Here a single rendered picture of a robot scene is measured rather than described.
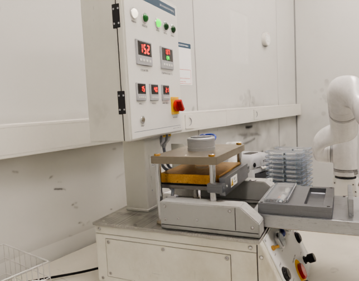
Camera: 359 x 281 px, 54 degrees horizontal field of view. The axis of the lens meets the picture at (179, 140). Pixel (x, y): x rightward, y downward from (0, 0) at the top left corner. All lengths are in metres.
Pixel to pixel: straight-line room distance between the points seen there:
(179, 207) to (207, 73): 1.24
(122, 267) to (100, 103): 0.44
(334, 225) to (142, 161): 0.53
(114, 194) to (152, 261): 0.55
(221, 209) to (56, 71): 0.74
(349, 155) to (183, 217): 0.77
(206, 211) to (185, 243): 0.10
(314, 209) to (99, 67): 0.63
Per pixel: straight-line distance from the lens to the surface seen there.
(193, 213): 0.87
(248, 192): 1.11
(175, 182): 0.94
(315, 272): 1.13
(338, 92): 1.14
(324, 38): 3.38
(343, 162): 1.45
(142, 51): 0.99
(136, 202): 1.08
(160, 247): 0.94
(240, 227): 0.84
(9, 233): 1.22
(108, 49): 0.95
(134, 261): 0.99
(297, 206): 0.87
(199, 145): 0.97
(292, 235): 1.10
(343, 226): 0.87
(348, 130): 1.29
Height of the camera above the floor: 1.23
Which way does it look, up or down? 5 degrees down
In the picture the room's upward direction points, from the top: 3 degrees counter-clockwise
